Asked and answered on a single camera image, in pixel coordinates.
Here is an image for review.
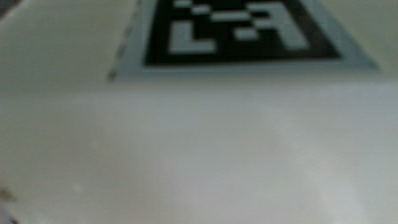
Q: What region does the white cabinet top block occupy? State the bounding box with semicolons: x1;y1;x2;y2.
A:
0;0;398;224

